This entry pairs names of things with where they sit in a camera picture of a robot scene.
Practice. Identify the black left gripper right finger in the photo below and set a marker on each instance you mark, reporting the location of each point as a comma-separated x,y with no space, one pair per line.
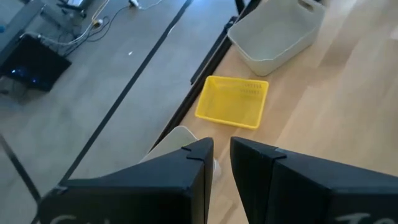
311,196

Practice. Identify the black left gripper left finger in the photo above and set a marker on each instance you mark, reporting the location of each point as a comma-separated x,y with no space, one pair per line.
149,193

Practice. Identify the yellow slotted plastic basket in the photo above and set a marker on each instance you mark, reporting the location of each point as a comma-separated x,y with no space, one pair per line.
231,105

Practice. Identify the black computer case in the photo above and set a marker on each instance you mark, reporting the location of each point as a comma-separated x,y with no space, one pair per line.
34,62

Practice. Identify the white power adapter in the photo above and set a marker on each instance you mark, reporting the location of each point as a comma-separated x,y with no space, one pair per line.
133,3

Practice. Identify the black aluminium table frame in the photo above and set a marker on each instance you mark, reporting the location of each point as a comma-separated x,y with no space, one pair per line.
180,113

